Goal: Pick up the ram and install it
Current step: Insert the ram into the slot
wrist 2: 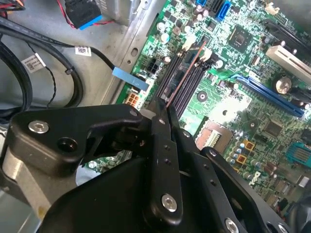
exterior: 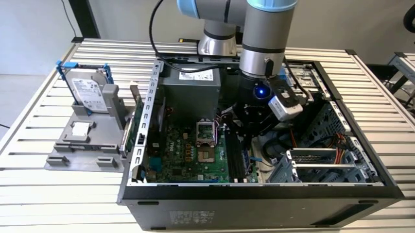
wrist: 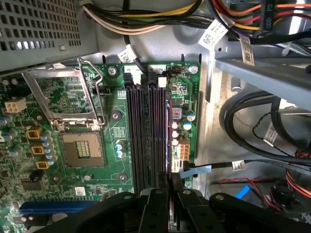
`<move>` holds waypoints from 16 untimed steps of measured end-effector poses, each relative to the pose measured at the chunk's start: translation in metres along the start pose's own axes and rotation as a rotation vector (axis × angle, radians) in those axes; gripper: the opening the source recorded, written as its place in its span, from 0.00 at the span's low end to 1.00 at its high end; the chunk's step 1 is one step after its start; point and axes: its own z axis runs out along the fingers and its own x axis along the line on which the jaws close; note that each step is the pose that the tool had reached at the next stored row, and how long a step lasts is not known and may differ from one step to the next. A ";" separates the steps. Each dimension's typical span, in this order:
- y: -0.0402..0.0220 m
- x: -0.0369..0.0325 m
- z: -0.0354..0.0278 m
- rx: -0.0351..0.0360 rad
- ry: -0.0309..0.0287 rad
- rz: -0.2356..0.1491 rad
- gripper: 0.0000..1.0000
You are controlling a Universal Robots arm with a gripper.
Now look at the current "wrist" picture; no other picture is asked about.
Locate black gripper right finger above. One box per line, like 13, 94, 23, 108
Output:
171, 170, 302, 233

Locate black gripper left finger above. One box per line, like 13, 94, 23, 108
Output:
34, 171, 170, 233

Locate RAM slot with black clips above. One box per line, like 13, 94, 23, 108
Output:
123, 72, 143, 195
147, 72, 160, 190

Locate RAM slot with white clips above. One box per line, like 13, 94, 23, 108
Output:
157, 76, 169, 175
133, 72, 149, 195

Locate blue plastic tab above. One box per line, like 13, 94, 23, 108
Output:
234, 185, 253, 200

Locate blue expansion slot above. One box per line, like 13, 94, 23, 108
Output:
18, 200, 99, 216

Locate green motherboard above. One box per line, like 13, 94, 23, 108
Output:
0, 62, 202, 233

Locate CPU socket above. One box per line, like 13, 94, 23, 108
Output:
59, 131, 106, 168

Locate black PC case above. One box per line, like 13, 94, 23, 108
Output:
0, 0, 311, 233

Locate metal socket cover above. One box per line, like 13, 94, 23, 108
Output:
22, 63, 99, 128

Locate grey metal drive cage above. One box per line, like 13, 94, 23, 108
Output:
213, 57, 311, 110

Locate grey power supply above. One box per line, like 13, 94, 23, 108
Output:
0, 0, 101, 75

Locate red and black thin wires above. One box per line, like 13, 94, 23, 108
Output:
211, 177, 284, 212

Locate black cable with blue connector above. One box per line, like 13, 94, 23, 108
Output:
179, 159, 311, 180

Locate thick black cable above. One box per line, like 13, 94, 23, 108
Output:
218, 91, 311, 168

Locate wire locking lever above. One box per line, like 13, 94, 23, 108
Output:
77, 57, 106, 127

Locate black cable with white label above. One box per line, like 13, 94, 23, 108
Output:
121, 0, 150, 75

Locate power supply wire bundle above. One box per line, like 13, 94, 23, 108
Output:
82, 0, 212, 36

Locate coloured drive power wires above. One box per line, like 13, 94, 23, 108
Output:
198, 0, 311, 66

